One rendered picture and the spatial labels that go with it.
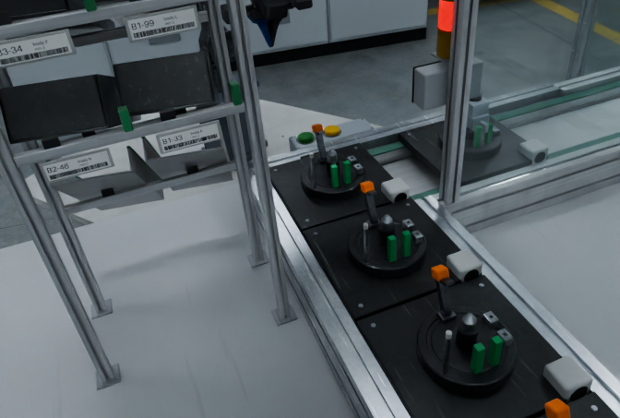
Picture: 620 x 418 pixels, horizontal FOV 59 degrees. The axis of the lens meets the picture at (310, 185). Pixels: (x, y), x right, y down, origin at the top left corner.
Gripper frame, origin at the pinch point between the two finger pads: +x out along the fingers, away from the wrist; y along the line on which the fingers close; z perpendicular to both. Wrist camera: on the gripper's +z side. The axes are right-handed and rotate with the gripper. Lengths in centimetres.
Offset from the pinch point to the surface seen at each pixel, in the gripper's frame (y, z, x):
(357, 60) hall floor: 132, -248, 125
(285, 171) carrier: -3.1, 10.6, 28.5
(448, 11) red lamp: 22.2, 33.0, -8.8
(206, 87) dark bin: -20.1, 37.0, -7.2
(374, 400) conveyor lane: -10, 70, 30
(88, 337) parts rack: -47, 41, 28
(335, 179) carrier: 3.5, 24.2, 24.5
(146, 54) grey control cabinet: -17, -284, 101
